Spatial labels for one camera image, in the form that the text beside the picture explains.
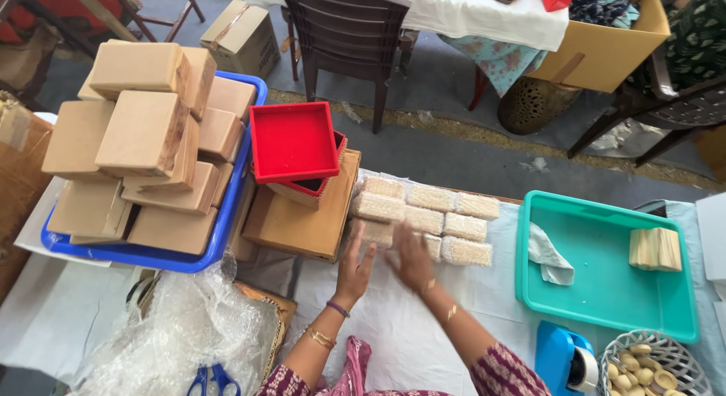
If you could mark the taped cardboard carton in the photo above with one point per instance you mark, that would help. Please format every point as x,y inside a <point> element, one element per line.
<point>244,38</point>

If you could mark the black flat device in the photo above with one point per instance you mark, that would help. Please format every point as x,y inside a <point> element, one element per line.
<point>652,207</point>

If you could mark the clear tape roll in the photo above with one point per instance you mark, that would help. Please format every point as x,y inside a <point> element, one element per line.
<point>584,370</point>

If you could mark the large worn brown carton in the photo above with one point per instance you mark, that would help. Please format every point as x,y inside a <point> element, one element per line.
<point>20,175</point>

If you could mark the heap of pale wooden knobs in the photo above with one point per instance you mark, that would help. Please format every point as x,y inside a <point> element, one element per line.
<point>641,376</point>

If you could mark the perforated brass pot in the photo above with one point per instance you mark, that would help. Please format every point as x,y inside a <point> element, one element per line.
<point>533,106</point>

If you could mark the floral fabric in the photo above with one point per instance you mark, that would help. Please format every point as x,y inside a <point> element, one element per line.
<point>601,7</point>

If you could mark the maroon patterned clothing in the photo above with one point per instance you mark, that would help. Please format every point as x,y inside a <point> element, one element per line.
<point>505,376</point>

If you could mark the wooden frame furniture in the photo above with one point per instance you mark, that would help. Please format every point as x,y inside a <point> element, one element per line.
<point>68,4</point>

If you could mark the large yellow cardboard carton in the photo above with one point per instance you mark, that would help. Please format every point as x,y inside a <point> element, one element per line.
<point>607,55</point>

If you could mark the table with white cloth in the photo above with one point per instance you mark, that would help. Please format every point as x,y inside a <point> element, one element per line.
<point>465,16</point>

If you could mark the blue tape dispenser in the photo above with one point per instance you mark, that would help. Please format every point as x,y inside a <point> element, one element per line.
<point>553,350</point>

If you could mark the person's right hand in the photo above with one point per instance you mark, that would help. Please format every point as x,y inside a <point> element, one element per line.
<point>413,265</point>

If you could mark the open brown carton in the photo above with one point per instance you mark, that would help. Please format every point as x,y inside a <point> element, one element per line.
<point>281,311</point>

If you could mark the brown plastic chair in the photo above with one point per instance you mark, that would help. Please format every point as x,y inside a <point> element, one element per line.
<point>346,27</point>

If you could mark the teal plastic tray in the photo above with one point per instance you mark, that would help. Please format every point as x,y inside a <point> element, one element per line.
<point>601,294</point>

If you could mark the thin gold bangle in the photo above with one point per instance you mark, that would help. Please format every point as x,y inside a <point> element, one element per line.
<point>451,312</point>

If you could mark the dark wooden chair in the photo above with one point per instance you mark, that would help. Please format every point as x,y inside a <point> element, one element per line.
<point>680,106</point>

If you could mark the woven basket with red lining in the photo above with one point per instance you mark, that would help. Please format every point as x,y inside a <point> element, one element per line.
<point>300,197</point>

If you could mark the white paper sheet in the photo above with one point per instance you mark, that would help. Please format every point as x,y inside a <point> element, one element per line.
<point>713,237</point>

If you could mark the person's right fingers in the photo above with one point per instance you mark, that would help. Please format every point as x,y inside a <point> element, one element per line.
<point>405,240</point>

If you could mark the flat brown cardboard box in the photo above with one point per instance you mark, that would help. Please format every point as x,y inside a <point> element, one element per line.
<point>300,231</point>

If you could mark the pile of brown boxes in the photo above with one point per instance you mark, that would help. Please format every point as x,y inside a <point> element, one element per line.
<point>142,135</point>

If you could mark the white crumpled cloth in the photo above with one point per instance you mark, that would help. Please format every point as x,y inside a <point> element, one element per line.
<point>547,260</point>

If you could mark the heap of clear bubble wrap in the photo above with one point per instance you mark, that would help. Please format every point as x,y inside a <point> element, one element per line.
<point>181,328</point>

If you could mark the person's left hand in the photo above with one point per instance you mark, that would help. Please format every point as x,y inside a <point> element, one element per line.
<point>350,277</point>

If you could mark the group of bubble-wrapped packets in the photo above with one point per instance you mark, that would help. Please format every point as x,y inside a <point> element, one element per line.
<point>465,226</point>

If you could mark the white table cloth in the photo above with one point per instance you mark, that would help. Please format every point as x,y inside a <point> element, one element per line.
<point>454,328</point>

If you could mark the blue plastic tray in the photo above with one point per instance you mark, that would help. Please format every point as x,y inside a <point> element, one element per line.
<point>170,262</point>

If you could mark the bundle of pale wooden sticks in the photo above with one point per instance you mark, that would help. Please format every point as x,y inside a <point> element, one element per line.
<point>655,249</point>

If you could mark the red velvet tray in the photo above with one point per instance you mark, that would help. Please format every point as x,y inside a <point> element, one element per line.
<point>292,140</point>

